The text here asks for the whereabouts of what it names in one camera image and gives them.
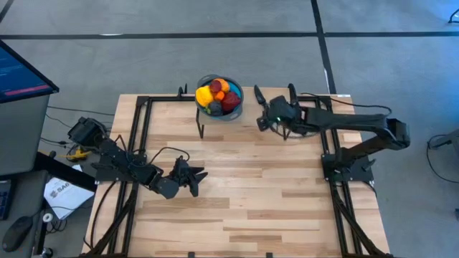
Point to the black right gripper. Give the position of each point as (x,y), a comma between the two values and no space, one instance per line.
(285,111)

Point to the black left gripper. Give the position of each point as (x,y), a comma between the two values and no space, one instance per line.
(184,173)

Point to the large dark red mango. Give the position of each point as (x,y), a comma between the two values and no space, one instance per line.
(231,101)

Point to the teal collapsible bowl grey rim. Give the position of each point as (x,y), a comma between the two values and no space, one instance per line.
(237,89)

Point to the dark avocado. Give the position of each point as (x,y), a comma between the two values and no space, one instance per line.
(215,108)

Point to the small bright orange fruit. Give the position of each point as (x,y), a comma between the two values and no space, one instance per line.
(219,95)

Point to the wrinkled orange fruit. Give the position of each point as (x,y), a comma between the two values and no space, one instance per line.
(225,84)

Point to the round dark red apple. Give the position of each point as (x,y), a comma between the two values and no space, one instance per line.
(215,86)

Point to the yellow bell pepper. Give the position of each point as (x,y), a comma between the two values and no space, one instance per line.
(204,96)

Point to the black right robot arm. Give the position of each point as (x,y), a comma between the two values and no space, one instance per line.
(358,122)

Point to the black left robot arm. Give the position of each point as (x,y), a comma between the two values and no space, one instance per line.
(118,159)

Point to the white paper sheet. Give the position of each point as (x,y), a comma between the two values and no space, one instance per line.
(64,195)

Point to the white tape roll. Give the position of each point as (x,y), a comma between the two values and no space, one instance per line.
(47,217)

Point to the dark grey desk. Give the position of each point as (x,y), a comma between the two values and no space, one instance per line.
(25,193)

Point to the grey floor device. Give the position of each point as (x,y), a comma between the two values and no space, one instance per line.
(448,139)

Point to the black computer mouse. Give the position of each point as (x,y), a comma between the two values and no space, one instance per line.
(16,234)

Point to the black keyboard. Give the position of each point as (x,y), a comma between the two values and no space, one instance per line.
(4,200)

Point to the monitor with blue screen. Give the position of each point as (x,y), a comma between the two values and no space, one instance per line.
(18,75)

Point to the black aluminium table frame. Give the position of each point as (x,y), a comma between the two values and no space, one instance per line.
(143,99)

